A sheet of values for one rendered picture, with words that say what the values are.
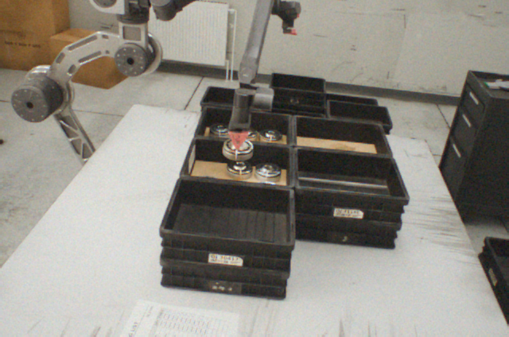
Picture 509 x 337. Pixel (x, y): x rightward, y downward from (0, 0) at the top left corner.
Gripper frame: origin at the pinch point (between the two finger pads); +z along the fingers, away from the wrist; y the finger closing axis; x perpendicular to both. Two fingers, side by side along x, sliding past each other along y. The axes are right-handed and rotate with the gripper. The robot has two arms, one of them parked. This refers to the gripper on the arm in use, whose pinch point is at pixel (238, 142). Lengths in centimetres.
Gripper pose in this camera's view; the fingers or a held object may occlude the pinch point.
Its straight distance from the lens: 167.3
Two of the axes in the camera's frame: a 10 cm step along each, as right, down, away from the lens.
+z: -1.1, 8.5, 5.1
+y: 0.8, -5.1, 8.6
